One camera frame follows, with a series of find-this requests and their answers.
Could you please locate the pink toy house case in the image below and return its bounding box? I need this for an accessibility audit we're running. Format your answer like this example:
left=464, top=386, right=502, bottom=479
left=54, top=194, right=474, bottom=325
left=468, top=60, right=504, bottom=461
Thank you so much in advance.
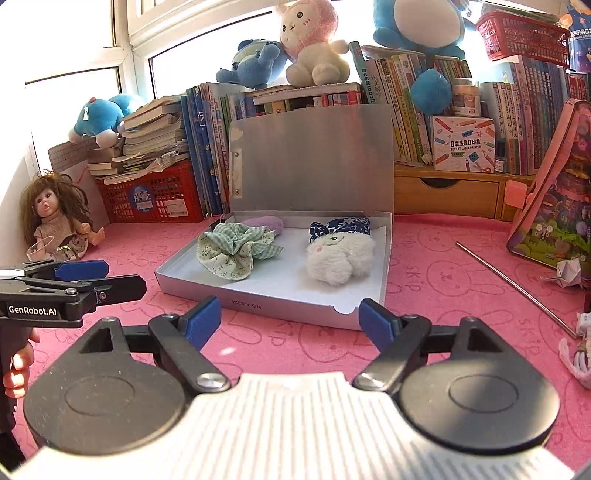
left=505, top=99, right=591, bottom=271

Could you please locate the pink rabbit print mat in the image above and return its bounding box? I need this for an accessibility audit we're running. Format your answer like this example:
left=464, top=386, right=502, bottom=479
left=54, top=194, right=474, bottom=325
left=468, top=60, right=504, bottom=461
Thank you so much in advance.
left=0, top=213, right=591, bottom=480

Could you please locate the pocket label printer box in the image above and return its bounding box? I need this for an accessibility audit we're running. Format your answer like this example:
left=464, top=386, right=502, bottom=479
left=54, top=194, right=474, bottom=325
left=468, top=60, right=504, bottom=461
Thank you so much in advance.
left=431, top=115, right=496, bottom=173

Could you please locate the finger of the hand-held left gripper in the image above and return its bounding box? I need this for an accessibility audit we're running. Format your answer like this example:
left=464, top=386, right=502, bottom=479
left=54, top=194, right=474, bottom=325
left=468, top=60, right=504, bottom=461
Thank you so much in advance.
left=0, top=260, right=110, bottom=291
left=67, top=275, right=147, bottom=309

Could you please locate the brown-haired doll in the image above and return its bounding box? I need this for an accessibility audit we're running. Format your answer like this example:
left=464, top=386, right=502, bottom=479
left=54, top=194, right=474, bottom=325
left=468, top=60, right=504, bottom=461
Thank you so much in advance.
left=19, top=172, right=106, bottom=262

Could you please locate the row of tall children's books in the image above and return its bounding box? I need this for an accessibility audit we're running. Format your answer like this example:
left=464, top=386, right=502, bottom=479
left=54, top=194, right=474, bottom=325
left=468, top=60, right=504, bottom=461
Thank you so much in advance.
left=349, top=41, right=591, bottom=176

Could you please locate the blue alien plush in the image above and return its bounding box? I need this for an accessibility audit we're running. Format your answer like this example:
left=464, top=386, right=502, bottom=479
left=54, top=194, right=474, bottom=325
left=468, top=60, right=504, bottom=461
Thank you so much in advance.
left=216, top=38, right=293, bottom=90

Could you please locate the large blue and white plush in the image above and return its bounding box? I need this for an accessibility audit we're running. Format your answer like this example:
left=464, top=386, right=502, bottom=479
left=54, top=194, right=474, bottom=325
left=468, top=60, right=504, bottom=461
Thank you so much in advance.
left=372, top=0, right=468, bottom=61

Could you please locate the green gingham scrunchie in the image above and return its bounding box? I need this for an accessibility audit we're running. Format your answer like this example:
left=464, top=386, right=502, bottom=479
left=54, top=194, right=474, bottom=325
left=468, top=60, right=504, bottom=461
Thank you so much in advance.
left=196, top=220, right=285, bottom=282

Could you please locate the stack of worn books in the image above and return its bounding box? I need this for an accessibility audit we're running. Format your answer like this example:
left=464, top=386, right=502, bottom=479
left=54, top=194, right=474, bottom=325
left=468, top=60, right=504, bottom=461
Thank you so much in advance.
left=88, top=95, right=191, bottom=185

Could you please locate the row of small colourful books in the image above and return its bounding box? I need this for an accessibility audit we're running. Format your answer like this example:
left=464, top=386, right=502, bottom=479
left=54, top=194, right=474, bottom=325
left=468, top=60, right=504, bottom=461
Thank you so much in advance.
left=221, top=82, right=363, bottom=136

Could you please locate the silver cardboard box with lid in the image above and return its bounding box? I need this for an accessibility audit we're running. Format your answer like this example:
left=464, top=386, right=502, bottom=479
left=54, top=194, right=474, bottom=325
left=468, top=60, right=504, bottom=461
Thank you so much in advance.
left=154, top=104, right=396, bottom=331

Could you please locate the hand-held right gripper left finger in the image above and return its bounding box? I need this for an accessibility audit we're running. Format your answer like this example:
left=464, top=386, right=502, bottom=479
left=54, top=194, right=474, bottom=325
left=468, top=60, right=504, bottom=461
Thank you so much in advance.
left=81, top=295, right=232, bottom=394

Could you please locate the crumpled white paper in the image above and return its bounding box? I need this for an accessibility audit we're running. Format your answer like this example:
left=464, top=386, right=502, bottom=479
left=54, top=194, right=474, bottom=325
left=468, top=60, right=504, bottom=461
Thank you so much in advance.
left=540, top=258, right=584, bottom=289

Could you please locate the white window frame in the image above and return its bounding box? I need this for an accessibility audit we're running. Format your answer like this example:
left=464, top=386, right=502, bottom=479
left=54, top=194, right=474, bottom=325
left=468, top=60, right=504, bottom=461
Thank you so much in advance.
left=0, top=0, right=287, bottom=185

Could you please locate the white fluffy plush blue headscarf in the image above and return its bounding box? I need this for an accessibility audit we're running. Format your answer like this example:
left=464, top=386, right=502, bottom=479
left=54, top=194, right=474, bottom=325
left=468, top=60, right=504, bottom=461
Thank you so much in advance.
left=305, top=216, right=376, bottom=287

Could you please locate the brick print paper bag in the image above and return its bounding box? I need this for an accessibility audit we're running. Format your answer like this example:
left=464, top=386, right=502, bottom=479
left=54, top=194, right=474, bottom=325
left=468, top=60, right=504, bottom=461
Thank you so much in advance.
left=48, top=137, right=110, bottom=227

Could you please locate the pink and white sheep plush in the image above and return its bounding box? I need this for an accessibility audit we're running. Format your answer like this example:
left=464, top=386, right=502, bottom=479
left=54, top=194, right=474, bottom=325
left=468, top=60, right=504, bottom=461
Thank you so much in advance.
left=276, top=0, right=352, bottom=88

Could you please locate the dark blue printed box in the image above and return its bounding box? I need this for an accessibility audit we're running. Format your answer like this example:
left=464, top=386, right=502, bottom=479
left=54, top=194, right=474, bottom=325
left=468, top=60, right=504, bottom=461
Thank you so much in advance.
left=566, top=0, right=591, bottom=73

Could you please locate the white cable bundle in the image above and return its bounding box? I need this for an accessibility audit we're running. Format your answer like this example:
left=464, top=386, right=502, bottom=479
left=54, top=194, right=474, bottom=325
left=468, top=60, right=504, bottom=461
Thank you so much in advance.
left=558, top=311, right=591, bottom=382

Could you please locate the small purple plush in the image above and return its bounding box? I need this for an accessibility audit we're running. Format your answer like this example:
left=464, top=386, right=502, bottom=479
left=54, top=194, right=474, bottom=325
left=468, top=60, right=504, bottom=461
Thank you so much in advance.
left=242, top=215, right=286, bottom=239

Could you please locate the red plastic mesh basket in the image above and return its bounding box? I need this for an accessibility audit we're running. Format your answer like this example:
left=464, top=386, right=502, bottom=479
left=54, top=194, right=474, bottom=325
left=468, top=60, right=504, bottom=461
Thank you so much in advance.
left=475, top=10, right=573, bottom=69

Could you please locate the thin metal rod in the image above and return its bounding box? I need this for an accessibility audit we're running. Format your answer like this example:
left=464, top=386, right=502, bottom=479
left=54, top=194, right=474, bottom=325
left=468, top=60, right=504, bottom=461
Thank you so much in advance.
left=456, top=241, right=579, bottom=338

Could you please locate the row of thin blue books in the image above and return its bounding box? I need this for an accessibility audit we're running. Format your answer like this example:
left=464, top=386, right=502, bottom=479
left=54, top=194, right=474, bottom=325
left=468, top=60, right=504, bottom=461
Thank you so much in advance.
left=181, top=83, right=232, bottom=216

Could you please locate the pink plastic block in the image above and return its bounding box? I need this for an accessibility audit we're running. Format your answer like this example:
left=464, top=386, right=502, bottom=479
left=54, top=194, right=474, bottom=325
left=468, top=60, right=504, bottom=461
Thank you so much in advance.
left=503, top=180, right=527, bottom=209

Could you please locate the red plastic basket white label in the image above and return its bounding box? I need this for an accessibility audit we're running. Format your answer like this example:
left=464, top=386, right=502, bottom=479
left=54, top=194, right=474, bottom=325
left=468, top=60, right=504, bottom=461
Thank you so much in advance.
left=95, top=161, right=206, bottom=224

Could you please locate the white jar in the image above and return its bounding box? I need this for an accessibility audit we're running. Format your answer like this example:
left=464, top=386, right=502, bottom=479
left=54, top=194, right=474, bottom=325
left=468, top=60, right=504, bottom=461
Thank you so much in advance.
left=452, top=78, right=482, bottom=117

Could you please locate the blue cat plush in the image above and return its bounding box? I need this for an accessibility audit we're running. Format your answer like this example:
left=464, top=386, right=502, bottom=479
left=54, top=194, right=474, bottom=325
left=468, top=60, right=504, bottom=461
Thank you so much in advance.
left=68, top=93, right=145, bottom=149

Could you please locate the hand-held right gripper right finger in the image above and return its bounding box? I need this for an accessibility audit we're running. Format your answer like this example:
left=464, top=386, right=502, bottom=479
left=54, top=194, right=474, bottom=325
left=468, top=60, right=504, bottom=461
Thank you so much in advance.
left=352, top=298, right=509, bottom=394

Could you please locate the wooden shelf with drawer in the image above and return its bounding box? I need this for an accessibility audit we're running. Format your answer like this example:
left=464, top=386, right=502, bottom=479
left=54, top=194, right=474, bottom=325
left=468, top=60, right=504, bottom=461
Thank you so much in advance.
left=393, top=161, right=539, bottom=223

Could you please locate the person's left hand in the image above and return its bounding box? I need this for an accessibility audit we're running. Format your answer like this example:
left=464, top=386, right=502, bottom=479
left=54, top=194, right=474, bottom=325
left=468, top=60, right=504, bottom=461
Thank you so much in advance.
left=2, top=340, right=31, bottom=400

